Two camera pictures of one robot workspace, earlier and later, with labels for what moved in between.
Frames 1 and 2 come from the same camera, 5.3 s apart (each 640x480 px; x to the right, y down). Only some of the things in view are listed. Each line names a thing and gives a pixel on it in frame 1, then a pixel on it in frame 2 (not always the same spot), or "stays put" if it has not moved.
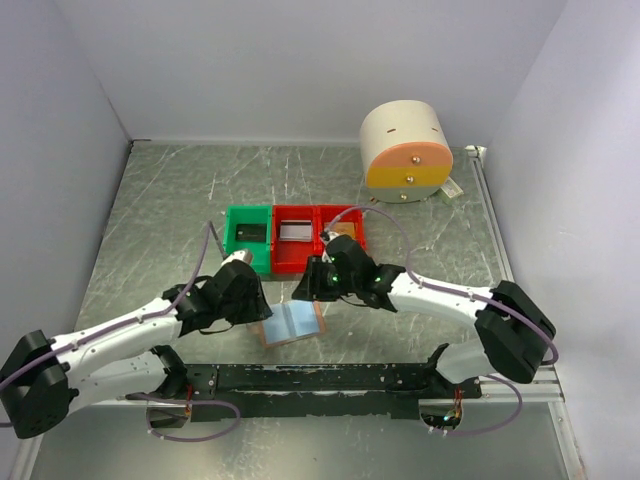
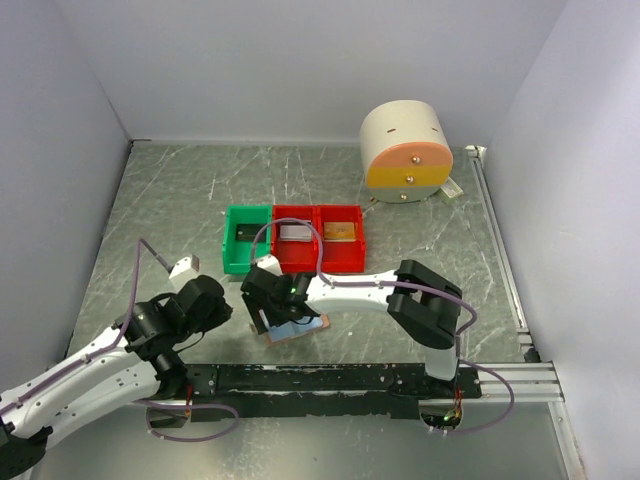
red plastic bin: [339, 213] stays put
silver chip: [296, 230] stays put
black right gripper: [310, 286] -> [272, 320]
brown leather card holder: [293, 320] stays put
